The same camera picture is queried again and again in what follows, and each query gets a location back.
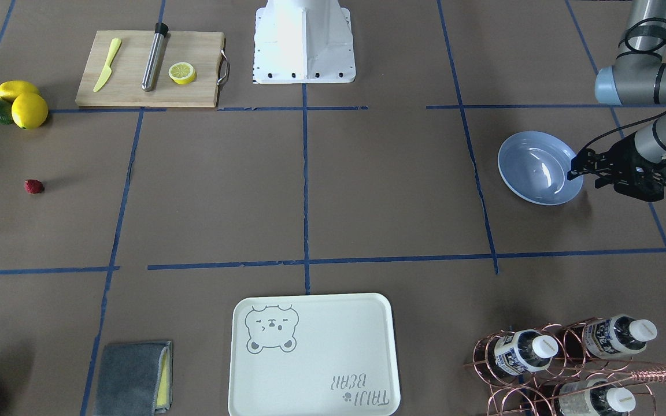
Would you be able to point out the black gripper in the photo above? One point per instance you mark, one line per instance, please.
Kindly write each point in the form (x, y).
(621, 157)

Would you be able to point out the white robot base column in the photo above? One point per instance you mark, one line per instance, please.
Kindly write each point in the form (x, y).
(303, 42)

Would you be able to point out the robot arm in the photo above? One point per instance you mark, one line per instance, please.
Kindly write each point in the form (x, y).
(638, 76)

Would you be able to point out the blue ceramic plate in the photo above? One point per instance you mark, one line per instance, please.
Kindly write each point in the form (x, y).
(534, 166)

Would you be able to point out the red strawberry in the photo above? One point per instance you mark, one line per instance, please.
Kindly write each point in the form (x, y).
(33, 186)

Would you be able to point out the tea bottle white cap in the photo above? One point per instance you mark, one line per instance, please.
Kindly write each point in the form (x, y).
(519, 353)

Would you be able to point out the cream bear serving tray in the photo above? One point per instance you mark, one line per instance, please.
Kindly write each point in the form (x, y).
(314, 355)

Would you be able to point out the lemon half slice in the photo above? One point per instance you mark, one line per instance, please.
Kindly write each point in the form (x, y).
(182, 73)

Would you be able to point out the steel cylinder tool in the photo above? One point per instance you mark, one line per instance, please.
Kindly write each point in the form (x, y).
(150, 76)

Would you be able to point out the wooden cutting board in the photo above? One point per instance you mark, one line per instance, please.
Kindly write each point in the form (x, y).
(123, 88)

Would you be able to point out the yellow plastic knife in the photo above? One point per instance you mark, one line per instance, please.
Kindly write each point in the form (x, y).
(107, 69)

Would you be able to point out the grey folded cloth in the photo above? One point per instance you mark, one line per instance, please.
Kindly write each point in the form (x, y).
(135, 378)

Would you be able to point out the whole yellow lemon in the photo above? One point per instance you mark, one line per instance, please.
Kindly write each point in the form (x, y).
(29, 110)

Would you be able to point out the copper wire bottle rack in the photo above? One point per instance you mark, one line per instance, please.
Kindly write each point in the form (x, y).
(529, 393)

